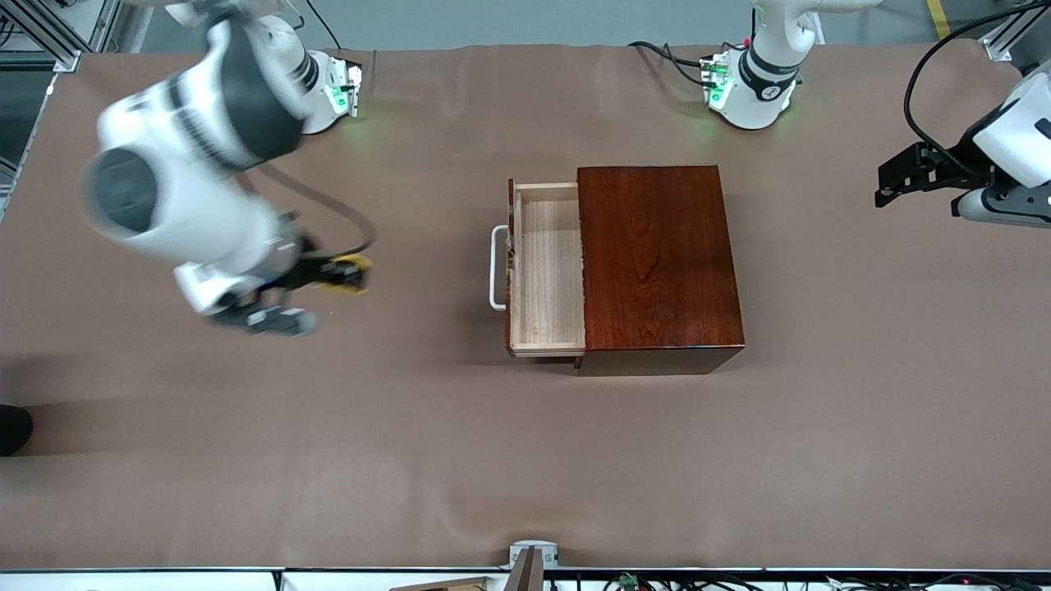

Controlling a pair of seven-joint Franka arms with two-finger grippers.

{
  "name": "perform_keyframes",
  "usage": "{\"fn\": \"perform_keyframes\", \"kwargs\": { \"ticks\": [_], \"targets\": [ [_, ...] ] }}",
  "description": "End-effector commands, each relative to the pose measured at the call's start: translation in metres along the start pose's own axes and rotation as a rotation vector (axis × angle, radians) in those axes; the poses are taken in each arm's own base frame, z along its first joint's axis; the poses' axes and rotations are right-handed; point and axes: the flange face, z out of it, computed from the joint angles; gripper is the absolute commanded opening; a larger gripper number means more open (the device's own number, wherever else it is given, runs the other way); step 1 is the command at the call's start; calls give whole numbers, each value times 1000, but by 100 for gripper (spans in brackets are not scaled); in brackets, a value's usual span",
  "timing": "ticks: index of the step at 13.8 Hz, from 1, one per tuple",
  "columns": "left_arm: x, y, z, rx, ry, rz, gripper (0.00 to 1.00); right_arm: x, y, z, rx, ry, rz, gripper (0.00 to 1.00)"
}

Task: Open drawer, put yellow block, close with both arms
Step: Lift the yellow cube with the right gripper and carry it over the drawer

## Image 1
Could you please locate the light wooden drawer white handle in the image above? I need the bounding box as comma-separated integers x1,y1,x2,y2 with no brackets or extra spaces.
489,178,588,369

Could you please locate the dark wooden drawer cabinet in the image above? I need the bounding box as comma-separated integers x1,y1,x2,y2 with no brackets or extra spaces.
576,165,747,378

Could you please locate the brown table cover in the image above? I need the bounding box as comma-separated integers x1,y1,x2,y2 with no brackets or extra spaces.
0,41,1051,571

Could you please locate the black shoe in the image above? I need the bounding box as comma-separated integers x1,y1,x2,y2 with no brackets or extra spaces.
0,405,34,458

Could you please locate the tan wooden board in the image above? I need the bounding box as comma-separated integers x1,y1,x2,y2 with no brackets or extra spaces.
389,576,494,591

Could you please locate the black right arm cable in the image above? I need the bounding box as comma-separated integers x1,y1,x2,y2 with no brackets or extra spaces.
258,163,379,260

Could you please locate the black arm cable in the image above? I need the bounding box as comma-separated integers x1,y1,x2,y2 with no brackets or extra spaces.
258,163,379,260
902,0,1051,181

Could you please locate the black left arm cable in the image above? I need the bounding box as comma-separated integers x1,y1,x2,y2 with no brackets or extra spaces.
902,0,1051,181

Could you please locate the aluminium frame profile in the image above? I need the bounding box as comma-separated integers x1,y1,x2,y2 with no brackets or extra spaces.
980,0,1051,63
0,0,85,75

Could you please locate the black right base cable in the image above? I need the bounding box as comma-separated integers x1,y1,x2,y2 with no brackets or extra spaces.
287,0,344,52

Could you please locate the black base cable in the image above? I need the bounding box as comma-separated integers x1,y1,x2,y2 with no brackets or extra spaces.
627,39,717,88
287,0,344,52

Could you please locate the black left base cable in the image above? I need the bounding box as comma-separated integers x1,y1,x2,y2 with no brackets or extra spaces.
627,39,717,88

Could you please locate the grey metal bracket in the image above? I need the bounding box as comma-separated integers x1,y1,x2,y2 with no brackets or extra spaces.
508,539,560,570

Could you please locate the grey camera mount beam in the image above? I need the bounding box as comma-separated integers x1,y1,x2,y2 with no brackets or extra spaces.
504,547,545,591

